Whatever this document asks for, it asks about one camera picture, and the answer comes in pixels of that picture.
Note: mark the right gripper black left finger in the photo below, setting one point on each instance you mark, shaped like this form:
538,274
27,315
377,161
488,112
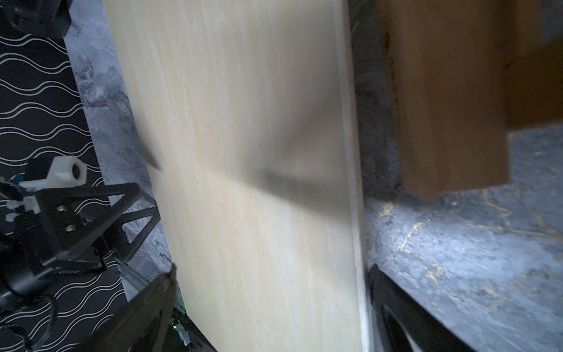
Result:
142,324

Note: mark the light plywood board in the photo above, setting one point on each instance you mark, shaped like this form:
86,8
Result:
246,113

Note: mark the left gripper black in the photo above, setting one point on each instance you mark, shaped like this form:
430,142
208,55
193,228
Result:
60,242

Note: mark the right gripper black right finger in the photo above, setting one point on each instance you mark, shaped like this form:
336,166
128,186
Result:
402,321

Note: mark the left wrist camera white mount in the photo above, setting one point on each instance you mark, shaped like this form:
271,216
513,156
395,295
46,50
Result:
61,172

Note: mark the large wooden easel frame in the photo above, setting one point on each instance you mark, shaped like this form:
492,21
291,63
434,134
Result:
462,75

